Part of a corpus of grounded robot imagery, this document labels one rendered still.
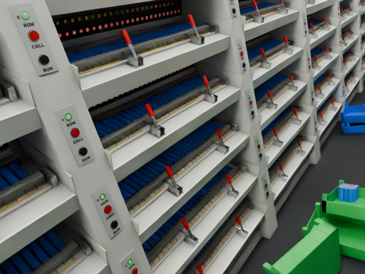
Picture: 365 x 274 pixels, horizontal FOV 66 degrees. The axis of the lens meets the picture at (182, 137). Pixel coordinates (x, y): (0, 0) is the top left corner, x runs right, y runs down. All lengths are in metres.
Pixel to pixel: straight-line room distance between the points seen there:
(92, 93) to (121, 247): 0.36
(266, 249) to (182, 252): 0.54
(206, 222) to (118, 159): 0.45
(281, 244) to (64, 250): 0.95
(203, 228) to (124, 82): 0.56
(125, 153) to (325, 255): 0.79
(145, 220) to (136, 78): 0.37
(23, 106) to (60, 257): 0.34
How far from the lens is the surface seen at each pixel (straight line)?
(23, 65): 0.58
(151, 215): 0.79
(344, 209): 1.36
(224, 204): 1.08
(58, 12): 0.65
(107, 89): 0.66
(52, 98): 0.59
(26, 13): 0.60
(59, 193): 0.64
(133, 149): 0.72
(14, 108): 0.59
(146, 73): 0.74
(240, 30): 1.11
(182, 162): 0.92
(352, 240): 1.42
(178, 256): 0.93
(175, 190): 0.83
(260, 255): 1.36
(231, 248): 1.18
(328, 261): 1.20
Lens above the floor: 0.96
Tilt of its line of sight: 20 degrees down
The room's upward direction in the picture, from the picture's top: 16 degrees counter-clockwise
